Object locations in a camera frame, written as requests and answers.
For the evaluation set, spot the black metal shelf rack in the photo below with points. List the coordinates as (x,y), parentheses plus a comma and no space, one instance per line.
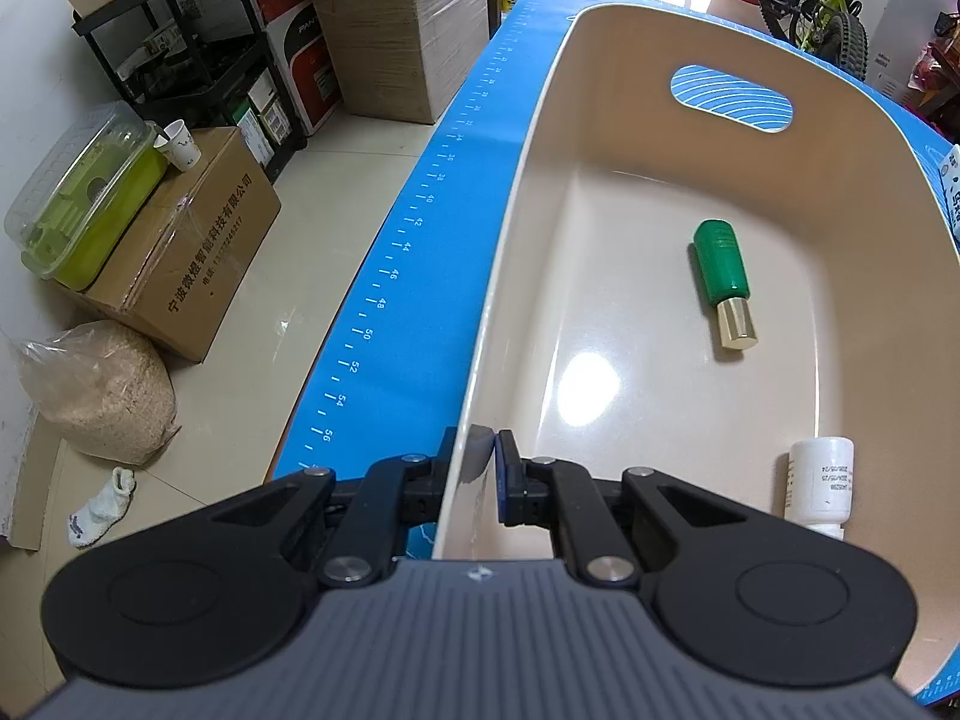
(86,26)

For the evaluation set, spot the brown printed cardboard box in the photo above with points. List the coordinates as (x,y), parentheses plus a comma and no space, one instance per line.
(210,255)

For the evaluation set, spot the green bottle with gold cap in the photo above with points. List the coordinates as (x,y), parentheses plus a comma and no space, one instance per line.
(720,262)

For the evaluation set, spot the white plastic bottle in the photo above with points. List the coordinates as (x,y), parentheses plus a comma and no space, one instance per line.
(817,480)

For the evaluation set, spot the flat cardboard sheet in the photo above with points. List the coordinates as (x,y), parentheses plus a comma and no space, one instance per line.
(37,480)

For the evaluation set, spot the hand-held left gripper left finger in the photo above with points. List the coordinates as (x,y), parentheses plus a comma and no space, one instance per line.
(427,481)

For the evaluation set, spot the blue silicone mat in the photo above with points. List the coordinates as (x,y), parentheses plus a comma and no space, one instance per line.
(420,277)

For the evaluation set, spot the green container with clear lid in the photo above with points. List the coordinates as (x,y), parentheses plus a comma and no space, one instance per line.
(90,202)

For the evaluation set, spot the plastic-wrapped cardboard box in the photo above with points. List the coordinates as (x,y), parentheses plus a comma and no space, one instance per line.
(397,45)

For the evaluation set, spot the green and black bicycle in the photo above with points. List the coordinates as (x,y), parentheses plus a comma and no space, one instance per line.
(844,37)

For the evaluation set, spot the white paper cup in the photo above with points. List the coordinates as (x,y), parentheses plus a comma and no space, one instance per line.
(178,146)

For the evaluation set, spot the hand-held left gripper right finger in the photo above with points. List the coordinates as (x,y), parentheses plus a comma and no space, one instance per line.
(507,476)

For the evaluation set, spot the white sock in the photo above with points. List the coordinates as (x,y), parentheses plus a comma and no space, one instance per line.
(97,514)

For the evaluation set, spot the small white green box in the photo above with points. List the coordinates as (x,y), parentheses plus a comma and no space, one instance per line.
(253,136)

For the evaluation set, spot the red and white appliance box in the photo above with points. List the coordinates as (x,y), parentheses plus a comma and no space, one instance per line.
(307,67)

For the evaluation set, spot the beige plastic bin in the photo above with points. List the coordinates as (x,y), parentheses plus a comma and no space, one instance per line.
(637,277)

